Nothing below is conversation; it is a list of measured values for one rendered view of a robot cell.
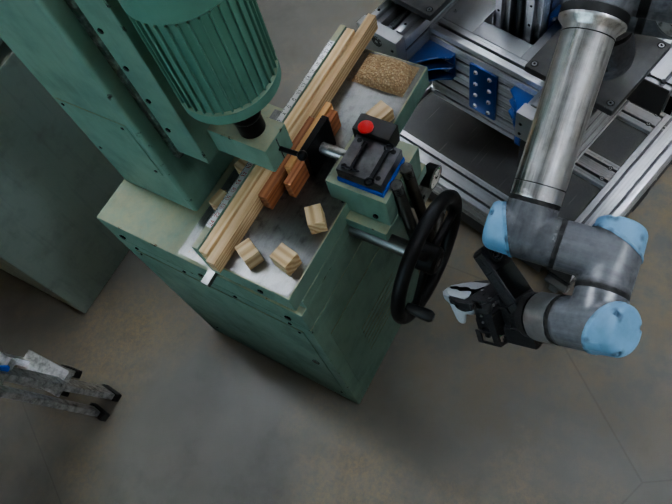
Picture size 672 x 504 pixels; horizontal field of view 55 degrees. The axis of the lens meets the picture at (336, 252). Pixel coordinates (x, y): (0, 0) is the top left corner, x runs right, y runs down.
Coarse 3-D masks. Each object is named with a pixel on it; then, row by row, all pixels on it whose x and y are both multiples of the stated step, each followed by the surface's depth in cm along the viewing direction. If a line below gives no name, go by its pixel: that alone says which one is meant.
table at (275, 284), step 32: (416, 64) 140; (352, 96) 139; (384, 96) 138; (416, 96) 140; (320, 192) 130; (256, 224) 130; (288, 224) 128; (352, 224) 131; (384, 224) 128; (320, 256) 126; (256, 288) 126; (288, 288) 122
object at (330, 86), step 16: (368, 16) 143; (368, 32) 143; (352, 48) 140; (336, 64) 139; (352, 64) 142; (336, 80) 138; (320, 96) 136; (304, 112) 135; (256, 192) 128; (240, 208) 127; (256, 208) 129; (240, 224) 126; (224, 240) 125; (240, 240) 128; (208, 256) 124; (224, 256) 125
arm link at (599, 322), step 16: (576, 288) 90; (592, 288) 88; (560, 304) 91; (576, 304) 89; (592, 304) 87; (608, 304) 86; (624, 304) 85; (544, 320) 92; (560, 320) 90; (576, 320) 88; (592, 320) 86; (608, 320) 84; (624, 320) 85; (640, 320) 86; (560, 336) 90; (576, 336) 88; (592, 336) 86; (608, 336) 84; (624, 336) 85; (640, 336) 87; (592, 352) 88; (608, 352) 85; (624, 352) 85
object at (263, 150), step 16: (208, 128) 121; (224, 128) 120; (272, 128) 118; (224, 144) 122; (240, 144) 118; (256, 144) 117; (272, 144) 117; (288, 144) 122; (256, 160) 121; (272, 160) 119
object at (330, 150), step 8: (320, 120) 126; (328, 120) 127; (320, 128) 125; (328, 128) 128; (312, 136) 125; (320, 136) 126; (328, 136) 129; (304, 144) 124; (312, 144) 125; (320, 144) 128; (328, 144) 127; (312, 152) 126; (320, 152) 128; (328, 152) 127; (336, 152) 126; (344, 152) 126; (312, 160) 127; (320, 160) 130; (312, 168) 129; (320, 168) 132
